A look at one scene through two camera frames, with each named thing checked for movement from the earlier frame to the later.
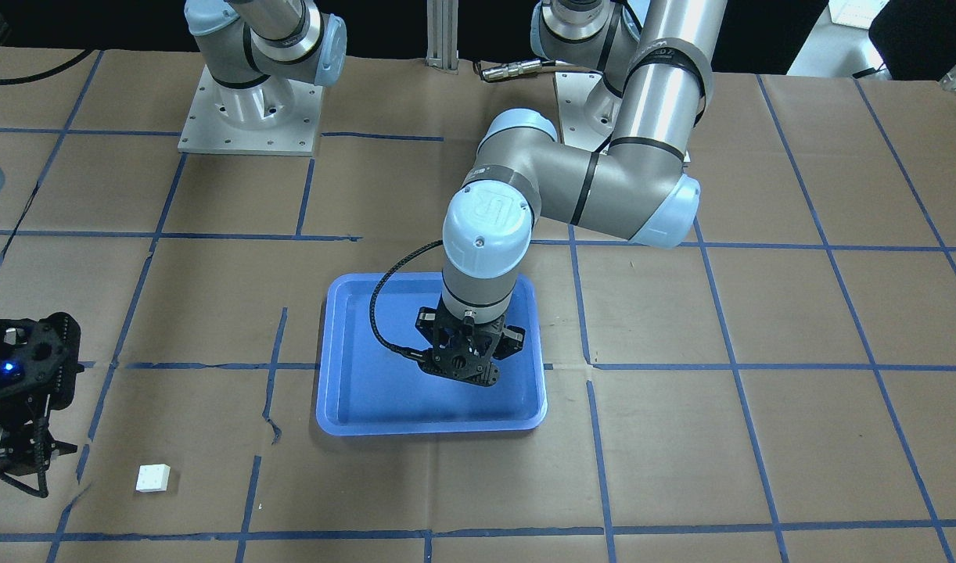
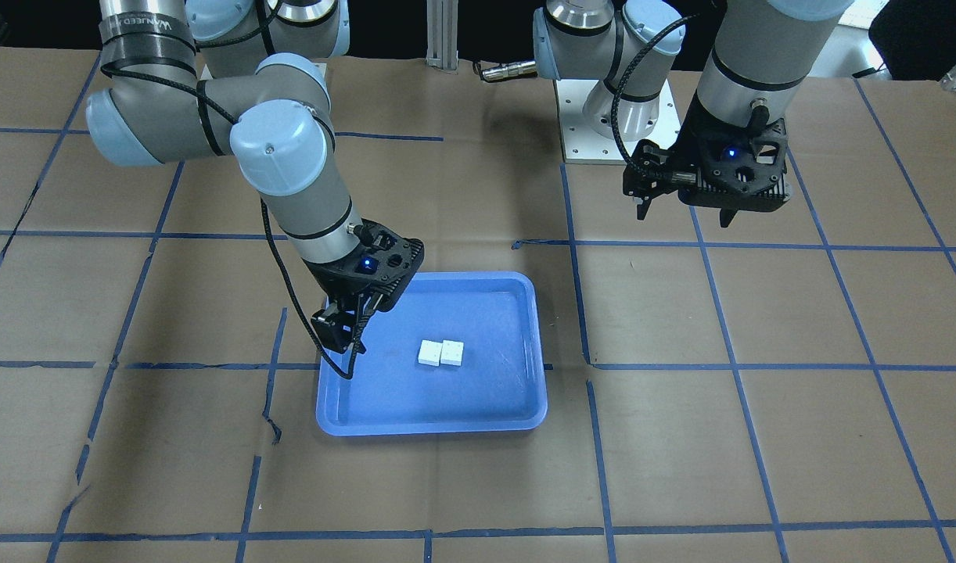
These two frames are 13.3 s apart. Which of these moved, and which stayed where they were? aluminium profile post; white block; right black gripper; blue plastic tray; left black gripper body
Moved: white block; right black gripper; left black gripper body
Stayed: blue plastic tray; aluminium profile post
